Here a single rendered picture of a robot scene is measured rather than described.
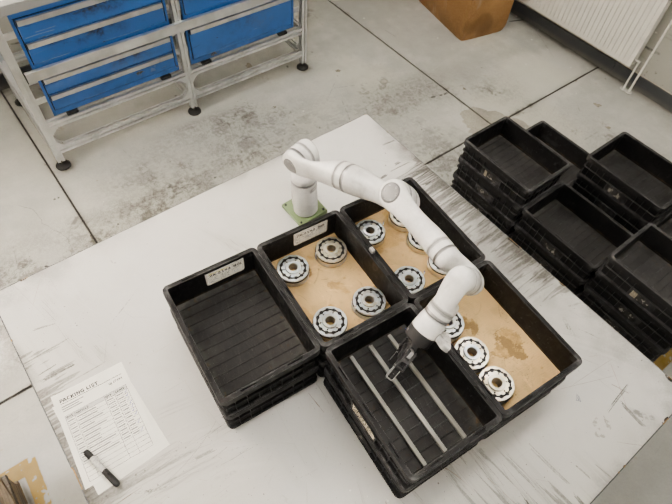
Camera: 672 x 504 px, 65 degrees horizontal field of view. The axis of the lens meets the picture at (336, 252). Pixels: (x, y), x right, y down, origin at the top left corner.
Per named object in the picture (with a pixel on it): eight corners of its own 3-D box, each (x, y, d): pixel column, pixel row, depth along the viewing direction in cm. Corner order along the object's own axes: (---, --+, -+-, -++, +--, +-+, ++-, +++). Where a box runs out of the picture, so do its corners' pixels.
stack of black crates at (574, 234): (498, 253, 264) (522, 209, 236) (537, 225, 276) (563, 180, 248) (562, 310, 247) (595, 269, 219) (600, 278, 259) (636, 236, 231)
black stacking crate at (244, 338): (169, 308, 161) (161, 289, 152) (256, 268, 171) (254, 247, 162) (226, 420, 143) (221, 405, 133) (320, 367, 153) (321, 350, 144)
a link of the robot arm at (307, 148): (301, 131, 174) (303, 165, 189) (281, 147, 171) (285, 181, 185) (322, 145, 171) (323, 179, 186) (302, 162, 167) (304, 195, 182)
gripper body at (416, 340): (414, 314, 141) (393, 340, 144) (413, 325, 133) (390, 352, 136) (437, 331, 141) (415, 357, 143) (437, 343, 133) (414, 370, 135)
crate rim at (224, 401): (162, 292, 153) (160, 287, 151) (255, 250, 164) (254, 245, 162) (221, 409, 135) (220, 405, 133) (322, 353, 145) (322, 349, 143)
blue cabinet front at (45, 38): (53, 115, 278) (5, 14, 232) (178, 68, 306) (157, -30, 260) (55, 118, 276) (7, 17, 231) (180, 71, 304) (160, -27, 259)
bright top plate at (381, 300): (346, 297, 162) (346, 296, 161) (372, 281, 165) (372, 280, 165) (366, 321, 157) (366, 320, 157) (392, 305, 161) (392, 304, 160)
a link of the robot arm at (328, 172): (335, 176, 156) (356, 157, 160) (275, 151, 172) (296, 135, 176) (342, 199, 162) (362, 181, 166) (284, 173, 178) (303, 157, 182)
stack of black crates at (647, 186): (549, 217, 280) (586, 155, 243) (583, 193, 291) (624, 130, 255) (612, 268, 262) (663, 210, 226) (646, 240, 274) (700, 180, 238)
